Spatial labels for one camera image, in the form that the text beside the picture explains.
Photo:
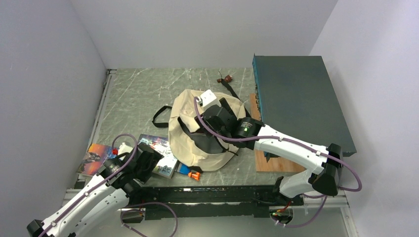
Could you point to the wooden board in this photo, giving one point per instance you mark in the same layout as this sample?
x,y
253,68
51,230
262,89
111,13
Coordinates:
x,y
273,164

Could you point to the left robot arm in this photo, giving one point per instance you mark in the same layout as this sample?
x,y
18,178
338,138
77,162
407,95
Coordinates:
x,y
109,190

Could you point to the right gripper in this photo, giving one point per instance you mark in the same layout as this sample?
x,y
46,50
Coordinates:
x,y
196,119

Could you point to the blue eraser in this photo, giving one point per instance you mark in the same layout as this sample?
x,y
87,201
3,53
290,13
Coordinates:
x,y
183,169

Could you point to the blue Jane Eyre book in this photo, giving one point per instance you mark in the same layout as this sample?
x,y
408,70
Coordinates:
x,y
94,158

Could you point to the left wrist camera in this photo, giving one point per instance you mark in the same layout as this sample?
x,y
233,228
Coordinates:
x,y
124,151

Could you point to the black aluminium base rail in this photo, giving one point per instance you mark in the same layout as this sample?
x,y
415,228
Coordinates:
x,y
219,201

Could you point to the dark network switch box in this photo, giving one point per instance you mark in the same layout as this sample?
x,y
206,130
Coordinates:
x,y
296,97

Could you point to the beige canvas backpack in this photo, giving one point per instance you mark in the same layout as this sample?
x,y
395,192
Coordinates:
x,y
190,143

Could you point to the orange pencil sharpener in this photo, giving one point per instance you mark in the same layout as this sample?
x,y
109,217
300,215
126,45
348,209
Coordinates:
x,y
194,175

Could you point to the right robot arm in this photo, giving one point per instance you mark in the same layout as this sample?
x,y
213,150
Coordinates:
x,y
322,164

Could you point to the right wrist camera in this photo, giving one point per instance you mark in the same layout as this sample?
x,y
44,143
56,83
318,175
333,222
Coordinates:
x,y
208,99

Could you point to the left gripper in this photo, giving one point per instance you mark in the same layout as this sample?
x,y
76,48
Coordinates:
x,y
145,175

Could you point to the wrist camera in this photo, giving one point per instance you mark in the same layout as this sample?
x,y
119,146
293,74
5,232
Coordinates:
x,y
208,99
124,151

